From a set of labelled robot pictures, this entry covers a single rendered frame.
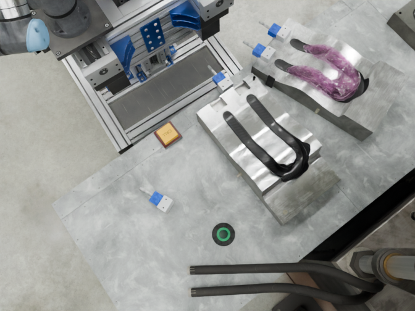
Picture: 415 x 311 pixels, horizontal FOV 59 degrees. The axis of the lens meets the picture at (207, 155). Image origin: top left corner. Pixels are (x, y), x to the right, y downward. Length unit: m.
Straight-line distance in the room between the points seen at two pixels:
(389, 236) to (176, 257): 0.75
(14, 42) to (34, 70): 1.68
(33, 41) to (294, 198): 0.92
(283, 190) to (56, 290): 1.49
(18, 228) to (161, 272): 1.28
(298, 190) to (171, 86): 1.11
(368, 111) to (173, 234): 0.81
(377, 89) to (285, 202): 0.52
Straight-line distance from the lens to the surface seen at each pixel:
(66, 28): 1.37
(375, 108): 1.42
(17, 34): 1.04
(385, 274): 1.18
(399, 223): 1.49
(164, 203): 1.31
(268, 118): 1.35
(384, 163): 1.49
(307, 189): 1.32
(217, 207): 1.34
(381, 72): 1.49
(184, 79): 2.16
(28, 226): 2.42
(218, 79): 1.44
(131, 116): 2.12
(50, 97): 2.58
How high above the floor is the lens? 2.13
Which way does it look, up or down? 75 degrees down
